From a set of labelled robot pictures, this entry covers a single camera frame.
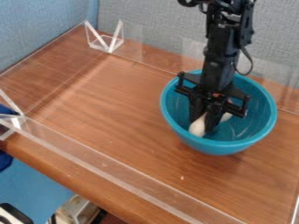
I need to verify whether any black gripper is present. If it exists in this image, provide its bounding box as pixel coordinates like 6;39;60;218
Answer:
174;71;250;134

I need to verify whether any white toy mushroom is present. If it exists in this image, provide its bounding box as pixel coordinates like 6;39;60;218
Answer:
188;113;232;137

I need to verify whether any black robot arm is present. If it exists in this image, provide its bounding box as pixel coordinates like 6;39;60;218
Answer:
174;0;256;134

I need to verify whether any blue plastic bowl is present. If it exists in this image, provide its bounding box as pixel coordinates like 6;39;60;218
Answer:
158;69;278;157

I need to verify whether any clear acrylic barrier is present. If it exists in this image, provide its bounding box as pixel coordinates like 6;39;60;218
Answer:
0;26;299;224

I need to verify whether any blue object at left edge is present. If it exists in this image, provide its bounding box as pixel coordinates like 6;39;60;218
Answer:
0;103;17;172

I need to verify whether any black white object below table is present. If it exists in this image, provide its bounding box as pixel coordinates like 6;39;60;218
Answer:
0;203;33;224

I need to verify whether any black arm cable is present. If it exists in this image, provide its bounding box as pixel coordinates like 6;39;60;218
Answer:
232;46;254;77

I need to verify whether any clear acrylic corner bracket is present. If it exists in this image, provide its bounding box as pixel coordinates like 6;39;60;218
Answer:
84;20;124;53

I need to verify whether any white frame under table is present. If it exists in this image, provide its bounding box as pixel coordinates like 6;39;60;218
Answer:
46;195;100;224

